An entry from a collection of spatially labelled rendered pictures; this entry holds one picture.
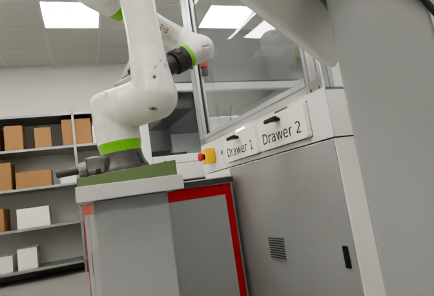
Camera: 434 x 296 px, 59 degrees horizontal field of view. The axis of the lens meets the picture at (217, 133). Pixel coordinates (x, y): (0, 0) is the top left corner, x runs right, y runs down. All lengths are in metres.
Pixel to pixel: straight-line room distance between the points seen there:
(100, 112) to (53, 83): 4.79
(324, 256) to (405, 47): 0.82
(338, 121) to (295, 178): 0.26
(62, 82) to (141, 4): 4.82
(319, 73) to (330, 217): 0.42
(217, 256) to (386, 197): 1.17
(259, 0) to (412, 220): 0.34
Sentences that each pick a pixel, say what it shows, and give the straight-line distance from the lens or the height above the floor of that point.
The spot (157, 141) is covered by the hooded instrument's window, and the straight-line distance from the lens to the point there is 2.32.
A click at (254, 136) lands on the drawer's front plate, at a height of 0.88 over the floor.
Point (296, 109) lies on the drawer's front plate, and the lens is 1.22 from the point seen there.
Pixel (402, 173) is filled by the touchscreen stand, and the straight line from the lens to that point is 0.54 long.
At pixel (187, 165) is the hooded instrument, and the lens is 2.33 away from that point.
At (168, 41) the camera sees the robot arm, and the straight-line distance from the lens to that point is 1.55.
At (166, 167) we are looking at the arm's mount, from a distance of 1.08.
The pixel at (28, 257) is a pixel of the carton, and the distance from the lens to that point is 5.27.
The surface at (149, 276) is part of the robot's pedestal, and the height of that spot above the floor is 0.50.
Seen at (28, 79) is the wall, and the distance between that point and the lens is 5.98.
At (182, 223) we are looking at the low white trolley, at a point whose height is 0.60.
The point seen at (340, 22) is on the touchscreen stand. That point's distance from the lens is 0.58.
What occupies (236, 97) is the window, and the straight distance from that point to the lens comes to 1.64.
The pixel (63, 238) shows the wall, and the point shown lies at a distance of 5.65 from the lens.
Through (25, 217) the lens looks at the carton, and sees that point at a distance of 5.21.
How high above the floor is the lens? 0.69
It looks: 9 degrees up
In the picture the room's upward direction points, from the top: 9 degrees counter-clockwise
